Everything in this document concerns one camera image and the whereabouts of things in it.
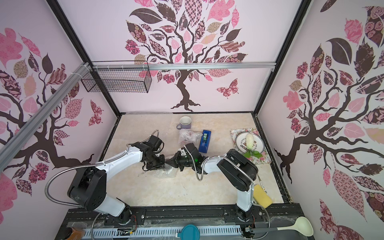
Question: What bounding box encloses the clear bubble wrap sheet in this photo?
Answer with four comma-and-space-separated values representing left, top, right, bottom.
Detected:
178, 129, 203, 146
155, 164, 179, 179

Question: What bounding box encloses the blue tape dispenser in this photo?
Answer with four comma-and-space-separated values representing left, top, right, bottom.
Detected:
199, 130, 212, 154

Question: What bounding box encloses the red mug black handle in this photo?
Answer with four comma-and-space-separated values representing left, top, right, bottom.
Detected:
180, 135, 196, 145

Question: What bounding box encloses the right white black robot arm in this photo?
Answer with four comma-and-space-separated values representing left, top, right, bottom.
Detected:
165, 143, 259, 213

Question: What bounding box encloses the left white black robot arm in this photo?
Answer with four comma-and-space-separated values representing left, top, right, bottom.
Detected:
68, 142, 165, 219

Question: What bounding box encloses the right flexible metal conduit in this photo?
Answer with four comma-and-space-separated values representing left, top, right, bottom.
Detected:
195, 149, 259, 222

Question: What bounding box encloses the flexible metal conduit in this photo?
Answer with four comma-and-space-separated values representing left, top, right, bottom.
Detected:
195, 149, 259, 222
45, 130, 159, 208

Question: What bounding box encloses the lavender mug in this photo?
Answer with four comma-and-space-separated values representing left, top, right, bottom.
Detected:
176, 116, 192, 130

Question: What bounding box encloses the round white plate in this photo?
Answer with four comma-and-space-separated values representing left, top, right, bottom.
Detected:
235, 132, 265, 154

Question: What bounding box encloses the white artificial rose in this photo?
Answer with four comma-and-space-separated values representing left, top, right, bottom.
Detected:
244, 133, 263, 159

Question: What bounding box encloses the teal round lid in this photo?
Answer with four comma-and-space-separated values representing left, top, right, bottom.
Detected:
176, 224, 201, 240

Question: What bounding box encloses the yellow green sponge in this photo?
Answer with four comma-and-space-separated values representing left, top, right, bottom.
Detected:
253, 185, 273, 209

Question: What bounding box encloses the left flexible metal conduit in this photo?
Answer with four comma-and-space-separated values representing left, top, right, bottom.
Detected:
45, 130, 159, 208

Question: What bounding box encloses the brown jar black lid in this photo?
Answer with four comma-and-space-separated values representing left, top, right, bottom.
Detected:
61, 227, 85, 240

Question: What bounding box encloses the cream plastic ladle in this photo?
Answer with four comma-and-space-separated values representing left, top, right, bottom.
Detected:
249, 217, 314, 237

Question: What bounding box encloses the silver fork floral handle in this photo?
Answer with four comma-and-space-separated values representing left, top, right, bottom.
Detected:
257, 175, 268, 194

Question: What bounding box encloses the white slotted cable duct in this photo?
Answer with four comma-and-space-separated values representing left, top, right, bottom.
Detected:
83, 225, 242, 240

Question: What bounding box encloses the black wire basket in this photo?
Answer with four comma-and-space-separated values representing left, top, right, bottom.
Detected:
82, 60, 152, 93

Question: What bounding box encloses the rear aluminium frame bar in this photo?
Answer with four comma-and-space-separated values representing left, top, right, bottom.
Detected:
92, 62, 276, 71

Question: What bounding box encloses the aluminium frame bar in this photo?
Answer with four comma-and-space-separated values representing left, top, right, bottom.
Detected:
1, 62, 91, 172
92, 62, 276, 71

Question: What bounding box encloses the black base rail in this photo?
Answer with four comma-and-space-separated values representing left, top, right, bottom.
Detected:
55, 204, 306, 240

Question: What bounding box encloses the left aluminium frame bar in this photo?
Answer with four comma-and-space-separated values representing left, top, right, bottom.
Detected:
1, 62, 91, 172

